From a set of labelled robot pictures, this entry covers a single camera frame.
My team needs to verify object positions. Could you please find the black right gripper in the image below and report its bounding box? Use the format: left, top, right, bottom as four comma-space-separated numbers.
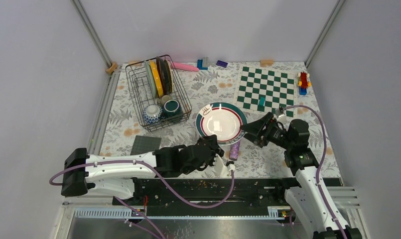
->
240, 112, 293, 150

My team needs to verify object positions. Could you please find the white plate green red rim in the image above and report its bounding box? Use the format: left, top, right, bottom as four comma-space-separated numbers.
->
195, 102, 247, 145

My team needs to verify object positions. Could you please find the yellow scalloped plate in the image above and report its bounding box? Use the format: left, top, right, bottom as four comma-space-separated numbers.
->
149, 60, 164, 98

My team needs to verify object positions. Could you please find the light green flower plate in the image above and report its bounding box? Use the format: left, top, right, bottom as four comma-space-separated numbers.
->
143, 60, 157, 98

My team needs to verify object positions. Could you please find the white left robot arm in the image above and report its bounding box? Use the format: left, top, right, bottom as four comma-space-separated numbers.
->
60, 135, 234, 205

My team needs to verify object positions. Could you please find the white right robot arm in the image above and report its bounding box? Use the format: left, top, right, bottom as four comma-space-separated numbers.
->
241, 113, 362, 239

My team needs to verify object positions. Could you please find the purple glitter microphone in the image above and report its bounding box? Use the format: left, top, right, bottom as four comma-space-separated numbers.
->
229, 140, 241, 161

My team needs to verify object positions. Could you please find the teal block on chessboard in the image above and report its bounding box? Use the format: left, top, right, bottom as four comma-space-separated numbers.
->
258, 97, 266, 107

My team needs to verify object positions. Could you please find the green white chessboard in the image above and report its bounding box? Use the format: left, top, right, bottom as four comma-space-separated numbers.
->
233, 65, 298, 114

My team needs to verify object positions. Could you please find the dark green mug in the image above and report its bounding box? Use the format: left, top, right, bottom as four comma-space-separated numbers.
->
163, 99, 183, 118

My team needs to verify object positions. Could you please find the floral tablecloth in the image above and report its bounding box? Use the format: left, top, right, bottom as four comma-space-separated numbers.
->
94, 61, 342, 180

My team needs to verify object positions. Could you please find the cream ceramic cup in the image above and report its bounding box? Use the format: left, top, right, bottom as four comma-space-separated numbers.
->
160, 95, 172, 106

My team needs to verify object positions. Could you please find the blue white patterned bowl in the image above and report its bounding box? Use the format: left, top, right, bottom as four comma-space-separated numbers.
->
142, 104, 163, 124

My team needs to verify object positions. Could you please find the red yellow toy figure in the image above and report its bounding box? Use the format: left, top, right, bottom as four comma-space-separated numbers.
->
297, 72, 311, 96

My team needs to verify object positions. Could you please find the grey studded baseplate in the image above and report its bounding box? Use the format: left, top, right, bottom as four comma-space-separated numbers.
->
130, 135, 161, 155

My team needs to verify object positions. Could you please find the purple toy brick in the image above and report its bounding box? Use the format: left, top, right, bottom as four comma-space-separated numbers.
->
216, 60, 228, 68

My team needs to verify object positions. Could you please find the blue toy brick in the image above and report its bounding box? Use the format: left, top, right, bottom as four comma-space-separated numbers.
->
197, 59, 208, 70

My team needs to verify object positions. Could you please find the grey toy brick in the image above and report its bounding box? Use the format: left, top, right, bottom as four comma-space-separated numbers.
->
202, 57, 209, 68

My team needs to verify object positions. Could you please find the pink plastic object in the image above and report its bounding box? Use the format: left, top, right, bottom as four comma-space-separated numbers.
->
171, 62, 199, 72

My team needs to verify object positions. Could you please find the brown rimmed beige plate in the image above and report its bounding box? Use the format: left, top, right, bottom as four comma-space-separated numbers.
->
156, 56, 170, 95

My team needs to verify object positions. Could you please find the wooden corner block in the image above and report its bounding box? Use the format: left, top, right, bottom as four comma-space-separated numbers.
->
106, 62, 118, 75

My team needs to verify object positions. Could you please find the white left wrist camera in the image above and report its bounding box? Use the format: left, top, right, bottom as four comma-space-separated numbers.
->
214, 156, 235, 178

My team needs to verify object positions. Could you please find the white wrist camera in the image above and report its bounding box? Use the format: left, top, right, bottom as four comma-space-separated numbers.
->
275, 107, 286, 119
214, 156, 235, 178

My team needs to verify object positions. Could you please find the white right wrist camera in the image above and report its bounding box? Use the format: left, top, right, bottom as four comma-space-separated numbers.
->
275, 107, 286, 119

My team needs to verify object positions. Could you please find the black wire dish rack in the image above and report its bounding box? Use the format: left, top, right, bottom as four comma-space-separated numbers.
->
125, 55, 192, 132

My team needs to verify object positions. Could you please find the right aluminium frame post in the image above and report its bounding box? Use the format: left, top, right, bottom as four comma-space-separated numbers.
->
304, 0, 347, 68

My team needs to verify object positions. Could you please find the aluminium frame rail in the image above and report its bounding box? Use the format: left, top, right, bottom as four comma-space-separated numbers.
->
71, 0, 113, 68

